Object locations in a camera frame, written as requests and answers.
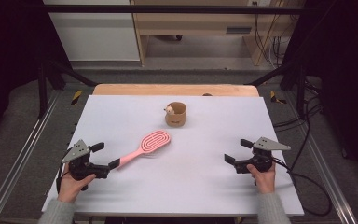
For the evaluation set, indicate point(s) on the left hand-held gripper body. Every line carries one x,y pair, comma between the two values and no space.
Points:
80,166

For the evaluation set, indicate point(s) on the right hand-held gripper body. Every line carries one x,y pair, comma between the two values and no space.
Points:
262,160

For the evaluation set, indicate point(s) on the pink hairbrush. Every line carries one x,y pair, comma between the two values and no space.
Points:
155,141

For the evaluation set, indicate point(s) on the brown cup with animal figure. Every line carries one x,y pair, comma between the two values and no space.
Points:
177,119

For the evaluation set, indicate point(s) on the person's right hand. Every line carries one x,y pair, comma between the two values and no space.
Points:
265,182

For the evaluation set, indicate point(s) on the person's left hand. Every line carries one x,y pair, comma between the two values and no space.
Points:
70,189

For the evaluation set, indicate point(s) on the yellow black tape marker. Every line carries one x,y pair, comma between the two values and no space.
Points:
76,97
273,97

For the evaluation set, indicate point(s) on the wooden table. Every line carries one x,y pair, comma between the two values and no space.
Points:
155,90

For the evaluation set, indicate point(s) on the white cabinet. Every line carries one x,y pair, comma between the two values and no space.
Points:
96,37

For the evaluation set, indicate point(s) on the black curtain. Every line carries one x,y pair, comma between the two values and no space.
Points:
9,62
348,77

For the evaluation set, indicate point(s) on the wooden desk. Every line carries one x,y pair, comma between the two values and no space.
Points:
192,23

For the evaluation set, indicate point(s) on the aluminium floor rail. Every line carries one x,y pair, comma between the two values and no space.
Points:
18,155
326,180

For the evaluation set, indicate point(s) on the black frame stand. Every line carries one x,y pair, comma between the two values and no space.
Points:
42,93
300,93

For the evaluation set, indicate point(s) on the black horizontal frame bar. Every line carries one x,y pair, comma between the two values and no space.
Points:
167,9

